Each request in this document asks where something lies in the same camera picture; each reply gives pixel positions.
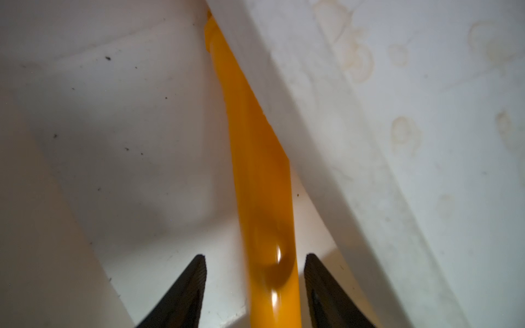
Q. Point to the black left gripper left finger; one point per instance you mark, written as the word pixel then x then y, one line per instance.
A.
pixel 182 304

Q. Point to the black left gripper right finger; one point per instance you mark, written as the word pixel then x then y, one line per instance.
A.
pixel 329 305

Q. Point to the orange microphone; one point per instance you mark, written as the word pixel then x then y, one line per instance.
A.
pixel 262 178

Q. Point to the white top drawer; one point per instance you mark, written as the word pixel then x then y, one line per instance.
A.
pixel 124 104

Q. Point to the white drawer cabinet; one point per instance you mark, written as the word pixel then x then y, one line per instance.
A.
pixel 404 121

